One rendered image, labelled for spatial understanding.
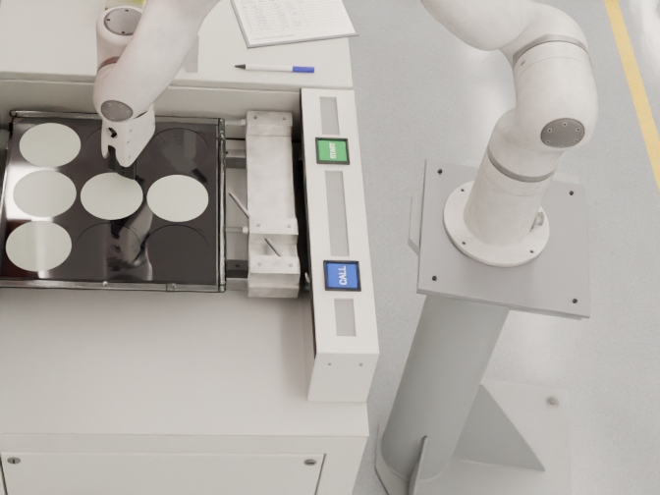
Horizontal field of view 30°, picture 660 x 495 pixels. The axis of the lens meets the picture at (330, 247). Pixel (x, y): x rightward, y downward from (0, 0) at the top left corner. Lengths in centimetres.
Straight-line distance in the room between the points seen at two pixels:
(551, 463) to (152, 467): 121
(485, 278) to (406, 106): 149
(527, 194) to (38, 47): 87
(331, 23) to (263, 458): 81
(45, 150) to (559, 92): 86
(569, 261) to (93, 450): 87
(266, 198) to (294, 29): 34
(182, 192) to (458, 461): 110
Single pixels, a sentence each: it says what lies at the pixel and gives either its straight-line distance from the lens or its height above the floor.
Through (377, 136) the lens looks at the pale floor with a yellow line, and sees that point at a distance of 345.
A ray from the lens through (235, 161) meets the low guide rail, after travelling 220.
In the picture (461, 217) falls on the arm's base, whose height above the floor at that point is 84.
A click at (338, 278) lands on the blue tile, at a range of 190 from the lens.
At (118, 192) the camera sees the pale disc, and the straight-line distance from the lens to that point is 206.
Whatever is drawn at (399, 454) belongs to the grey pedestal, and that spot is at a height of 9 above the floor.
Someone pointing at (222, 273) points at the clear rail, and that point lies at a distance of 196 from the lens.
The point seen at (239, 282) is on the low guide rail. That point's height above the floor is 84.
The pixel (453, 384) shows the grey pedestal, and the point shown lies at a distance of 247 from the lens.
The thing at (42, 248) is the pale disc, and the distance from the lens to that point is 200.
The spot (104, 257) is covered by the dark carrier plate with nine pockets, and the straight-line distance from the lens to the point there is 198.
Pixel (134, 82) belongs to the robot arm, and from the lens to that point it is 177.
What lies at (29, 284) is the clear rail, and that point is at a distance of 195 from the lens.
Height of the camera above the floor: 247
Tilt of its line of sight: 51 degrees down
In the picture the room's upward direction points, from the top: 11 degrees clockwise
